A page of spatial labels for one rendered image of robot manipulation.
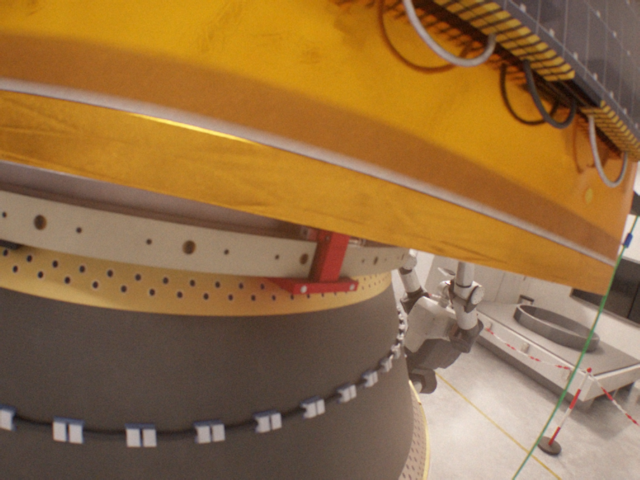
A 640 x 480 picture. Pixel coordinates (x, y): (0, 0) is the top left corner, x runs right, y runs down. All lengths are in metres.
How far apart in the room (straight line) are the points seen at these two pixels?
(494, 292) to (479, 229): 7.95
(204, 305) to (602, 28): 0.55
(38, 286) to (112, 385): 0.13
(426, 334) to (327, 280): 1.28
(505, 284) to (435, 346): 6.79
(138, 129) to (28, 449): 0.35
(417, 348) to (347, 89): 1.58
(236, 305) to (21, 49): 0.35
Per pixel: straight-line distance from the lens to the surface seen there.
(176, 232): 0.36
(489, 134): 0.33
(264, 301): 0.47
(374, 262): 0.58
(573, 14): 0.40
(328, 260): 0.45
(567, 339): 6.15
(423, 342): 1.75
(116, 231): 0.36
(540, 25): 0.34
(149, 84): 0.24
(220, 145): 0.24
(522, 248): 0.39
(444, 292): 1.81
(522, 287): 9.65
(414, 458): 0.97
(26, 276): 0.43
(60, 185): 0.42
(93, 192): 0.41
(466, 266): 1.37
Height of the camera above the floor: 1.78
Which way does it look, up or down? 8 degrees down
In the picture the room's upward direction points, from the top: 15 degrees clockwise
